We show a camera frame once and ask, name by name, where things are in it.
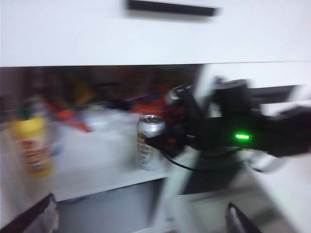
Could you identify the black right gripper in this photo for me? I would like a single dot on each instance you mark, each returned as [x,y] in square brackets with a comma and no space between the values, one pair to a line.
[218,133]

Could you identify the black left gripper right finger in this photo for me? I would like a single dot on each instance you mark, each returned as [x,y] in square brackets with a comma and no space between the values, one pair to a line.
[236,223]

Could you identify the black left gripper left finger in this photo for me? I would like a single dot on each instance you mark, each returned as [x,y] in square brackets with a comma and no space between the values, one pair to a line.
[29,221]

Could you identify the silver beverage can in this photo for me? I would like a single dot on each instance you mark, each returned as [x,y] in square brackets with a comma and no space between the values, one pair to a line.
[148,155]

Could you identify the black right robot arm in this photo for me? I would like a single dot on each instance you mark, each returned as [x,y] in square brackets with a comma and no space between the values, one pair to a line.
[291,131]

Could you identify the white cabinet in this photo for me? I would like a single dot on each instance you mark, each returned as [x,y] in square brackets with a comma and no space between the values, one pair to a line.
[97,157]

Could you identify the white glass-panel cabinet door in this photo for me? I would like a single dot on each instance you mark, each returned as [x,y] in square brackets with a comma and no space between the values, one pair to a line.
[255,72]

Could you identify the red orange snack bag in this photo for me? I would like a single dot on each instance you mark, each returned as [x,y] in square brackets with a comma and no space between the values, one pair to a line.
[150,106]

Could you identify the yellow detergent bottle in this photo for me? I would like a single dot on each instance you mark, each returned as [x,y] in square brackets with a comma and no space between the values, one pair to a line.
[31,145]

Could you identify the orange snack bag blue print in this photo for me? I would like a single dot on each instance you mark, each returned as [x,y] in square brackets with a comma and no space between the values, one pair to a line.
[73,119]

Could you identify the wide white drawer front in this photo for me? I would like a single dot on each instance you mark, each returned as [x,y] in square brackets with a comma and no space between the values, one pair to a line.
[73,36]

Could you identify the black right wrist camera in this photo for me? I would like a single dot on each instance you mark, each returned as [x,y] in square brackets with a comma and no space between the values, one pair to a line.
[233,99]

